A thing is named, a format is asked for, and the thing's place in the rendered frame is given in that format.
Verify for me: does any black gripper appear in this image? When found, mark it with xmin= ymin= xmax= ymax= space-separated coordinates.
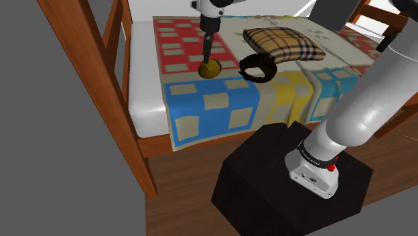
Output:
xmin=200 ymin=13 xmax=222 ymax=64

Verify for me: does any yellow-brown round fruit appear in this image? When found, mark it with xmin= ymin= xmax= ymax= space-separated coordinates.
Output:
xmin=198 ymin=58 xmax=222 ymax=80

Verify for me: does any tan plaid pillow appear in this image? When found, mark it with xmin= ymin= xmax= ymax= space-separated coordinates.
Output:
xmin=242 ymin=27 xmax=327 ymax=64

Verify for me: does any black robot stand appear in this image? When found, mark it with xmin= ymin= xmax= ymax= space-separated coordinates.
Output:
xmin=210 ymin=121 xmax=374 ymax=236

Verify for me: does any wooden bed with patchwork quilt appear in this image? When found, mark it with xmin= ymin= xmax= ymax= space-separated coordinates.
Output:
xmin=36 ymin=0 xmax=418 ymax=200

